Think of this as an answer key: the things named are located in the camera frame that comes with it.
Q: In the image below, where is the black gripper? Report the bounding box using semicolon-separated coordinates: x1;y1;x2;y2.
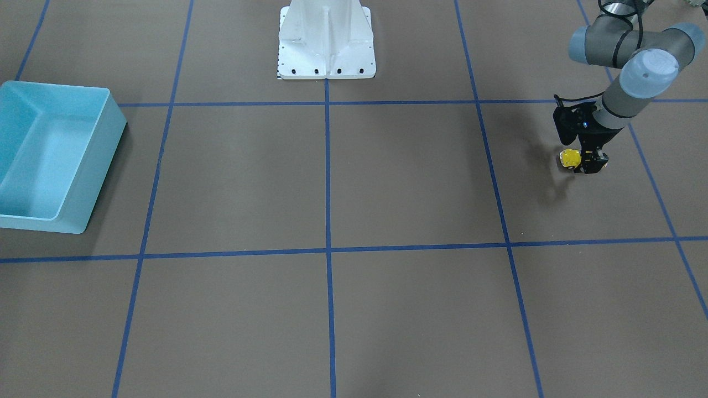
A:
574;115;622;175

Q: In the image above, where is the yellow beetle toy car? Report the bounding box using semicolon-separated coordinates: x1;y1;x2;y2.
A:
558;148;582;170

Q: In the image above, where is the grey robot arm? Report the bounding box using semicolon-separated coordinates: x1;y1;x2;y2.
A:
553;1;706;174

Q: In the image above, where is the light blue plastic bin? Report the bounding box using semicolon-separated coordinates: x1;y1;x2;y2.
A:
1;80;127;234

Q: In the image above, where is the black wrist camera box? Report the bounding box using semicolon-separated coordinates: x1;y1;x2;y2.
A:
552;101;595;146

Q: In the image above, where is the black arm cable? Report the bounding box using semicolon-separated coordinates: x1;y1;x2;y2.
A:
553;0;649;109

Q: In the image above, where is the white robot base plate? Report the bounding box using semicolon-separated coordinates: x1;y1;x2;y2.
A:
277;1;377;80

